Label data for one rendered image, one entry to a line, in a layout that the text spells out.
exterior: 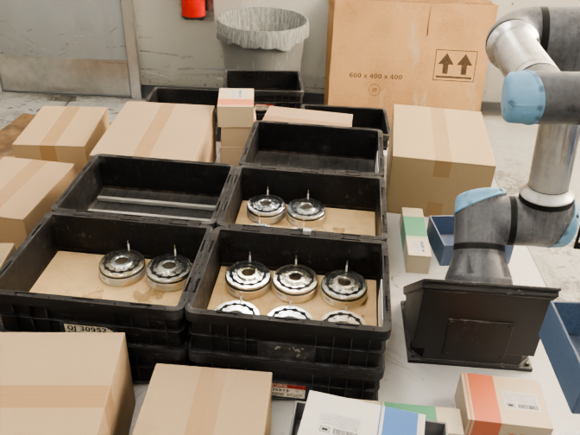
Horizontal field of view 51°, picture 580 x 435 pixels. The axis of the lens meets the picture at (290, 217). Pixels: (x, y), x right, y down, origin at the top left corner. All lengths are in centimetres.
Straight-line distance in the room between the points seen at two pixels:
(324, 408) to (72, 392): 43
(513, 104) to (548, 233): 60
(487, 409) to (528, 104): 63
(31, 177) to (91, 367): 82
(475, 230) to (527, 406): 39
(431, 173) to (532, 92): 98
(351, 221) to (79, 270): 70
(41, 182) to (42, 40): 292
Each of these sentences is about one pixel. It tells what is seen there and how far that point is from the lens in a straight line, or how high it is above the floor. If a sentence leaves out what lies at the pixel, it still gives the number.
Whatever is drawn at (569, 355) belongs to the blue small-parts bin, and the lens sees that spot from 94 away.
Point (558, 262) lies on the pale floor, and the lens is 318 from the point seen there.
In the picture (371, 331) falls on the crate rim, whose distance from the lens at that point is 117.
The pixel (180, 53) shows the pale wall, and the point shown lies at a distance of 443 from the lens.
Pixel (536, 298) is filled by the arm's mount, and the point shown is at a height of 91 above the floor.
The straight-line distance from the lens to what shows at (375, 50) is 413.
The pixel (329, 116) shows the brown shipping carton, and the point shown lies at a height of 86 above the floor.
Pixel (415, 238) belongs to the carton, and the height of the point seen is 76.
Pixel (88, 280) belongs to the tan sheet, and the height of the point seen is 83.
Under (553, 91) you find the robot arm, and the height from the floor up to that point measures 142.
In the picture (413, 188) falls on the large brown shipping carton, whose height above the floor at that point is 80.
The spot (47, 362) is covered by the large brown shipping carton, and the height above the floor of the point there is 90.
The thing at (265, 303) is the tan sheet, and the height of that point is 83.
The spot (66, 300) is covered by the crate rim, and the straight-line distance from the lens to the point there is 127.
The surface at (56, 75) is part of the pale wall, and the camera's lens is 473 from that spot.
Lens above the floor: 173
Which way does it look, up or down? 33 degrees down
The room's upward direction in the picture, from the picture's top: 2 degrees clockwise
